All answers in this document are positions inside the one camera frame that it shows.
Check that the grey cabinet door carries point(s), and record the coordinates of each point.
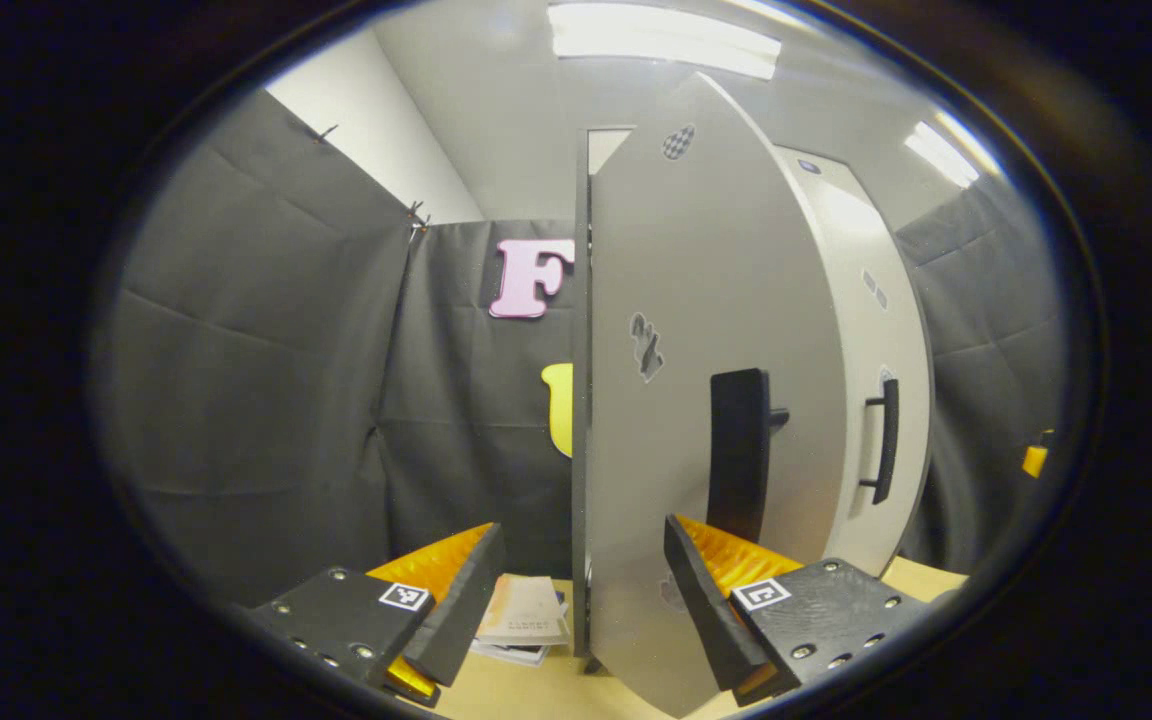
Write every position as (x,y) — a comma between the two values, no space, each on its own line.
(876,320)
(676,260)

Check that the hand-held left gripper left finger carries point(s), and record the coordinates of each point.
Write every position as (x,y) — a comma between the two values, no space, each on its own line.
(461,620)

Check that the white booklet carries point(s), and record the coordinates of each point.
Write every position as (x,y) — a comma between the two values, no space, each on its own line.
(511,654)

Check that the long ceiling light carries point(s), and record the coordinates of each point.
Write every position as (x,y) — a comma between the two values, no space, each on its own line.
(666,40)

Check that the grey shoe cabinet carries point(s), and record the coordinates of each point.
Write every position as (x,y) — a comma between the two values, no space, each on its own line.
(581,400)

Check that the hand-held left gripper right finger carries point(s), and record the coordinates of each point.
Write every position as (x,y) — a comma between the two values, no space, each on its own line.
(706,610)

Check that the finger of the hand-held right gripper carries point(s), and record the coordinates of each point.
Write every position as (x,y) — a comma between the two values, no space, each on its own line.
(1035,461)

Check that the small ceiling light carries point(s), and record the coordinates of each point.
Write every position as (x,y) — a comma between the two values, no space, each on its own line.
(941,155)

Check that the black backdrop cloth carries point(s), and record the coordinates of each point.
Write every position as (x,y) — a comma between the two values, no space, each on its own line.
(256,400)

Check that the pale booklet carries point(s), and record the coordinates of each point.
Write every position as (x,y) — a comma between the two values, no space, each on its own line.
(524,610)

